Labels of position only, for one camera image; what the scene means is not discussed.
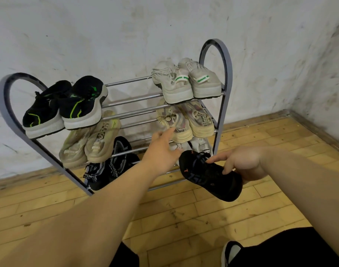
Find person's black shorts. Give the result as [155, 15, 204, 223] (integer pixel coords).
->
[109, 227, 339, 267]

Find person's right hand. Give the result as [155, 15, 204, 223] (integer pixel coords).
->
[206, 146, 269, 183]

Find white green-tab sneaker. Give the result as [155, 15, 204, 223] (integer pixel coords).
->
[151, 61, 194, 105]
[178, 57, 223, 99]

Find black shoe with dotted sole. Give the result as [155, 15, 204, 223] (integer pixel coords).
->
[22, 80, 73, 139]

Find grey metal shoe rack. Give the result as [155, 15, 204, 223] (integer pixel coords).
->
[0, 39, 233, 197]

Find worn white black sneaker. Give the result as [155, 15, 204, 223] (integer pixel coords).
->
[221, 241, 244, 267]

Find black red sneaker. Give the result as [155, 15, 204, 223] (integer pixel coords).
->
[108, 136, 141, 182]

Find person's right forearm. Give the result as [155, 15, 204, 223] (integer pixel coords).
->
[261, 147, 339, 264]

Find black orange sneaker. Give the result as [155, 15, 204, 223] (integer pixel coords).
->
[179, 150, 243, 202]

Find black green sneaker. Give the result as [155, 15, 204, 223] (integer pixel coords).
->
[59, 76, 109, 131]

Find person's left hand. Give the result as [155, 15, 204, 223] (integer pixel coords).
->
[141, 128, 184, 178]

